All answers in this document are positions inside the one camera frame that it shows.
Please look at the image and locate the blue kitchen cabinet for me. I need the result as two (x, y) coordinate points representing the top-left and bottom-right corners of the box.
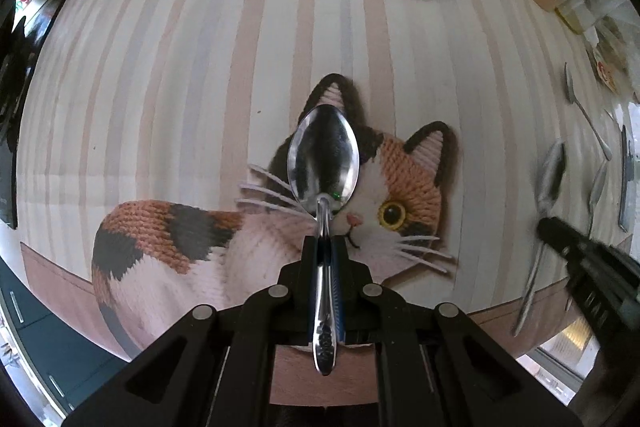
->
(0, 227), (127, 410)

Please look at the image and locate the blue smartphone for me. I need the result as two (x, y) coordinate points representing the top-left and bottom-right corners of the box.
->
(617, 125), (636, 233)

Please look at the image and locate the metal spoon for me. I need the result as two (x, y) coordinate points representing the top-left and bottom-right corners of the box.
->
(563, 61), (614, 160)
(286, 104), (362, 377)
(510, 140), (567, 338)
(585, 161), (610, 238)

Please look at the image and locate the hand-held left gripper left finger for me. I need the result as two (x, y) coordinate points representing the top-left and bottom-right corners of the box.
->
(62, 237), (325, 427)

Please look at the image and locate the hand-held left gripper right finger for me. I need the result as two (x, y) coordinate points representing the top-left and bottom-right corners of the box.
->
(329, 237), (584, 427)

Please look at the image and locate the small pale jar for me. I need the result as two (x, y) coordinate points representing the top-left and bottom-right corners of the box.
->
(556, 1), (597, 34)

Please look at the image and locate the small colourful packet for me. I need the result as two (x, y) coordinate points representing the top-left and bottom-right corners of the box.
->
(593, 51), (624, 96)

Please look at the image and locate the cat print striped mat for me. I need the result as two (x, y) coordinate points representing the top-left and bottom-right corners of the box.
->
(14, 0), (632, 408)

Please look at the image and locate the black gas stove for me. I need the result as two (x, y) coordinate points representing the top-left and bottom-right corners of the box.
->
(0, 14), (44, 231)

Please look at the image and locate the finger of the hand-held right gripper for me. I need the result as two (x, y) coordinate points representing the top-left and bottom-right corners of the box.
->
(536, 216), (594, 269)

